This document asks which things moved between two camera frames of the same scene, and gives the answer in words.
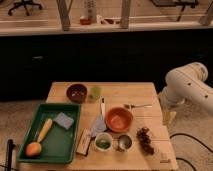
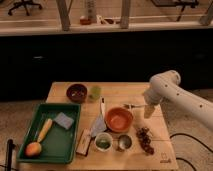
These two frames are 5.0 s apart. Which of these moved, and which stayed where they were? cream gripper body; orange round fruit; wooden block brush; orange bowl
Moved: cream gripper body
Stayed: orange round fruit; orange bowl; wooden block brush
